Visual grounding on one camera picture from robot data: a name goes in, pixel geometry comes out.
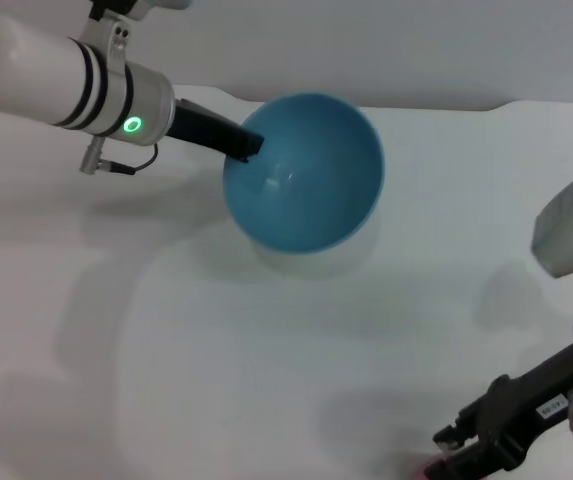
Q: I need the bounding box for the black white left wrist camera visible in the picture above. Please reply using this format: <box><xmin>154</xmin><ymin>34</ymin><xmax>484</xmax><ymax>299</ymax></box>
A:
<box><xmin>88</xmin><ymin>0</ymin><xmax>195</xmax><ymax>21</ymax></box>

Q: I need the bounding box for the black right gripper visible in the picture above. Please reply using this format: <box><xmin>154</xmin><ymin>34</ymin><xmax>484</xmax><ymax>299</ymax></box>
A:
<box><xmin>422</xmin><ymin>339</ymin><xmax>573</xmax><ymax>480</ymax></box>

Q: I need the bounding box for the left wrist cable with connector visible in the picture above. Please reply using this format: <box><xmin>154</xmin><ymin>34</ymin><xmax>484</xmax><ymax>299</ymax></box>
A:
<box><xmin>79</xmin><ymin>138</ymin><xmax>160</xmax><ymax>177</ymax></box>

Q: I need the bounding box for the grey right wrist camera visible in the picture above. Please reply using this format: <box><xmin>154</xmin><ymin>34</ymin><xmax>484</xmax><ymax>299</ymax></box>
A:
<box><xmin>530</xmin><ymin>176</ymin><xmax>573</xmax><ymax>280</ymax></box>

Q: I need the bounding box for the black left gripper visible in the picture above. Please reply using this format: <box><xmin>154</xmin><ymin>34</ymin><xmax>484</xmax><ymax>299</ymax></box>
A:
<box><xmin>162</xmin><ymin>97</ymin><xmax>266</xmax><ymax>166</ymax></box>

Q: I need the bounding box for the blue bowl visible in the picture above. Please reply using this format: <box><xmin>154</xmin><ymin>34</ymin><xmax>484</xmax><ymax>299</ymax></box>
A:
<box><xmin>222</xmin><ymin>90</ymin><xmax>385</xmax><ymax>254</ymax></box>

